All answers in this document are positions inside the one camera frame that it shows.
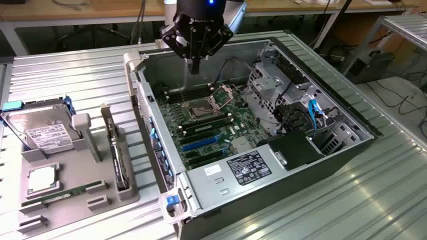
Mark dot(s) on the grey parts rack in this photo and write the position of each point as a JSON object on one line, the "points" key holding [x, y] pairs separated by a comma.
{"points": [[74, 175]]}

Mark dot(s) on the black plastic air duct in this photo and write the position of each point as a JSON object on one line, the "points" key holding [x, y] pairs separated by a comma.
{"points": [[290, 150]]}

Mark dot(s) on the metal disk bay cage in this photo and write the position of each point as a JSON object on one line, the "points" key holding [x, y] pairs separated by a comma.
{"points": [[267, 85]]}

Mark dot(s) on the black chair base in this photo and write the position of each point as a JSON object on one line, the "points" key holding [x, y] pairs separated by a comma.
{"points": [[100, 30]]}

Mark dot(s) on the black box on floor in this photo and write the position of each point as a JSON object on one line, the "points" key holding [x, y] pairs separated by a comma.
{"points": [[374, 67]]}

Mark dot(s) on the CPU socket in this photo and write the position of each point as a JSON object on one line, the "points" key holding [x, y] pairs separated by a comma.
{"points": [[200, 110]]}

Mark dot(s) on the silver CPU chip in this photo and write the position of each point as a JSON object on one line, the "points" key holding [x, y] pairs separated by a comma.
{"points": [[42, 181]]}

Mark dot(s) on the thin locking lever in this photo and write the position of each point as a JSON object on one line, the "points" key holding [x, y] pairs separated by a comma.
{"points": [[183, 80]]}

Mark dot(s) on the black RAM slot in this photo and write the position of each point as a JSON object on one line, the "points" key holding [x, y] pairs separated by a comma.
{"points": [[187, 91], [190, 97]]}

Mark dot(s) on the green motherboard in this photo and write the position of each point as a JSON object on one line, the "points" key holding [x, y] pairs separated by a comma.
{"points": [[240, 125]]}

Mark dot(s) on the black graphics card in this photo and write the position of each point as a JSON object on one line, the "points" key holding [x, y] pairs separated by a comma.
{"points": [[115, 140]]}

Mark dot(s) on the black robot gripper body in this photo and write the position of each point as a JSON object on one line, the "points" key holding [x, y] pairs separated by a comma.
{"points": [[200, 12]]}

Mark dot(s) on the metal slat side table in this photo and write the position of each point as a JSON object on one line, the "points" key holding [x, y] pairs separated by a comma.
{"points": [[407, 27]]}

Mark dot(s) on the open black PC case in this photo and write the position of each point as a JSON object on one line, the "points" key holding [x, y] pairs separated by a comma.
{"points": [[300, 190]]}

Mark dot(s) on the grey power supply unit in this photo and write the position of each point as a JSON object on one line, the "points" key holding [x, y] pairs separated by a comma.
{"points": [[234, 182]]}

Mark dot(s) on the hard disk in blue caddy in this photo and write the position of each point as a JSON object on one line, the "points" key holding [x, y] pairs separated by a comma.
{"points": [[36, 125]]}

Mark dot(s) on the wooden desk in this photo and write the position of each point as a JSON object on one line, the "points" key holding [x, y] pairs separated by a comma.
{"points": [[100, 10]]}

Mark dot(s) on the green RAM stick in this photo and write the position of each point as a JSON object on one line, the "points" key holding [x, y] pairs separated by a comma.
{"points": [[67, 192]]}

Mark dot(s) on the blue case latch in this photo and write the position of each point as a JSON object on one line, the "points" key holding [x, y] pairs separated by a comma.
{"points": [[171, 201]]}

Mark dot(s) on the silver chipset heatsink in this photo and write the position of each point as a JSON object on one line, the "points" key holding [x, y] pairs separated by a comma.
{"points": [[242, 146]]}

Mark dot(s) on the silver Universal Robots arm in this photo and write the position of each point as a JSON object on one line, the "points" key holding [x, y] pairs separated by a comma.
{"points": [[238, 15]]}

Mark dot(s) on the blue expansion slot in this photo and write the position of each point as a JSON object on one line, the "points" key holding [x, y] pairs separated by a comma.
{"points": [[198, 145]]}

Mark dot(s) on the black expansion slot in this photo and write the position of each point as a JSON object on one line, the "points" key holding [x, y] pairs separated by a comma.
{"points": [[203, 155]]}

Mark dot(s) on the metal socket cover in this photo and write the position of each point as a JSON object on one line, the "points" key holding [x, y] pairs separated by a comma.
{"points": [[222, 97]]}

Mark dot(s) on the installed dark RAM stick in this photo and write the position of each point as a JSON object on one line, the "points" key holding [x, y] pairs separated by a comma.
{"points": [[207, 126]]}

